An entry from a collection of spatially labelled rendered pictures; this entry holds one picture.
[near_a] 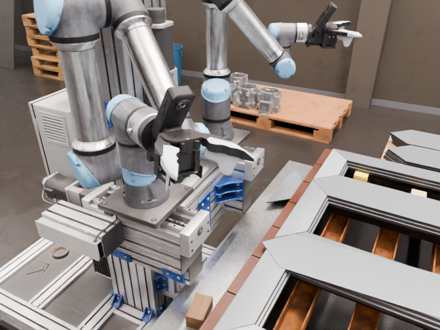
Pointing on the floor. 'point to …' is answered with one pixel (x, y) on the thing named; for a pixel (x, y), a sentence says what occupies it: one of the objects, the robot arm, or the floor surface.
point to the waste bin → (177, 59)
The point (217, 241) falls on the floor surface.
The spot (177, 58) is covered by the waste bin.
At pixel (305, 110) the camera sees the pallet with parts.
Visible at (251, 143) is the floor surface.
